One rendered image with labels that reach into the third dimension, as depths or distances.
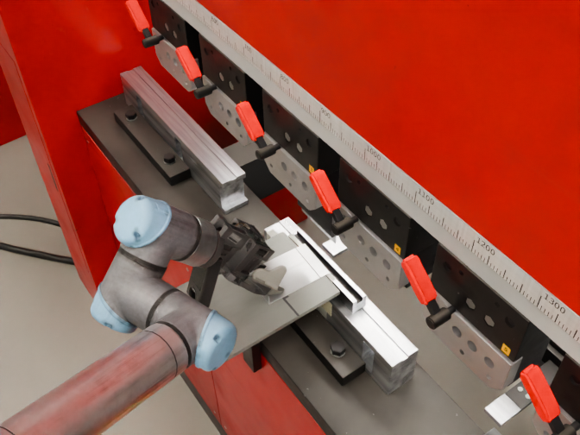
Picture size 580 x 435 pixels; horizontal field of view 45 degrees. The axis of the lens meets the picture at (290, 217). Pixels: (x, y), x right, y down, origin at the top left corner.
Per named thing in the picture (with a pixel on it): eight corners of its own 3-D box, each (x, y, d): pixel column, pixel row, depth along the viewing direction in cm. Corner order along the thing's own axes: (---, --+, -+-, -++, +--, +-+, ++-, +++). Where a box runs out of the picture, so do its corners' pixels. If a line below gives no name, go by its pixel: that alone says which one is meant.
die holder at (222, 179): (126, 104, 185) (119, 73, 178) (146, 95, 188) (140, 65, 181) (225, 215, 157) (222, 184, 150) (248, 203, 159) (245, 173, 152)
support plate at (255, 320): (162, 298, 127) (161, 294, 126) (283, 234, 137) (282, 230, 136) (214, 368, 117) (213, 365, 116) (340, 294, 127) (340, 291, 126)
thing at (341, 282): (288, 245, 138) (287, 235, 136) (300, 238, 139) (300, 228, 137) (352, 313, 126) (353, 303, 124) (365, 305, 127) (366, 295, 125)
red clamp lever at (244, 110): (234, 104, 112) (261, 159, 112) (255, 95, 113) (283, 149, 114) (231, 108, 113) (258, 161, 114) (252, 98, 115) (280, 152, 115)
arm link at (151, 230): (99, 236, 101) (126, 183, 101) (154, 254, 110) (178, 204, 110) (129, 257, 96) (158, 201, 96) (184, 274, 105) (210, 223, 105)
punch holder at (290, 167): (264, 167, 123) (260, 89, 111) (303, 148, 126) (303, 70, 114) (315, 217, 115) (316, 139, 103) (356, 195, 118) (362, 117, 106)
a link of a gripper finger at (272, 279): (306, 280, 122) (269, 261, 117) (284, 305, 124) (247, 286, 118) (299, 270, 125) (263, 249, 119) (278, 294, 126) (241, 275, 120)
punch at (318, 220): (297, 212, 128) (297, 174, 122) (306, 208, 129) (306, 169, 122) (330, 246, 123) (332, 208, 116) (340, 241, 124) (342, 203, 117)
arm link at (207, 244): (179, 271, 106) (155, 237, 111) (198, 277, 109) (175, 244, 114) (209, 234, 104) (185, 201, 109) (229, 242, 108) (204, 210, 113)
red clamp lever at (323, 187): (309, 173, 100) (339, 235, 101) (331, 162, 102) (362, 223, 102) (304, 176, 102) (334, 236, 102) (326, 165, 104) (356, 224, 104)
